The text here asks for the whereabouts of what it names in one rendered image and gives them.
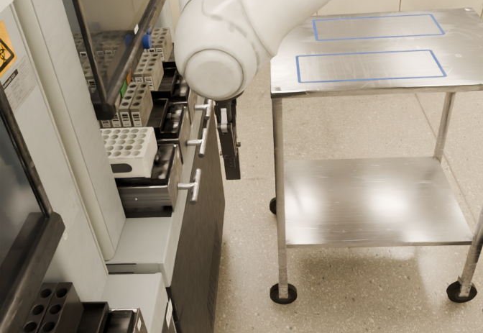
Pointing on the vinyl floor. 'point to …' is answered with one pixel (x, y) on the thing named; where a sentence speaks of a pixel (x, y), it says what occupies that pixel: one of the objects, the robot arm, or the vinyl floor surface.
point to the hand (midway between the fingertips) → (231, 164)
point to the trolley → (405, 213)
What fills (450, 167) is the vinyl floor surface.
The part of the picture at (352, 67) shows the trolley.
